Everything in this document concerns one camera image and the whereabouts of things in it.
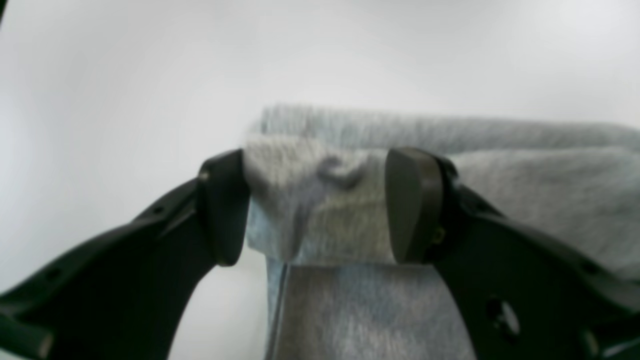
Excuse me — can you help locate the grey T-shirt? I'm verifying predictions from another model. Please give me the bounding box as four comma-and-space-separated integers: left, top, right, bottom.
243, 105, 639, 360

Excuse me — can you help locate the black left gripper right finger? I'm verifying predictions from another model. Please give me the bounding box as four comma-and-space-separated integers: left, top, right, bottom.
385, 148, 640, 360

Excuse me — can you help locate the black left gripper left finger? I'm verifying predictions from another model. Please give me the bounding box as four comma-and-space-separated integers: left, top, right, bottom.
0, 149, 250, 360

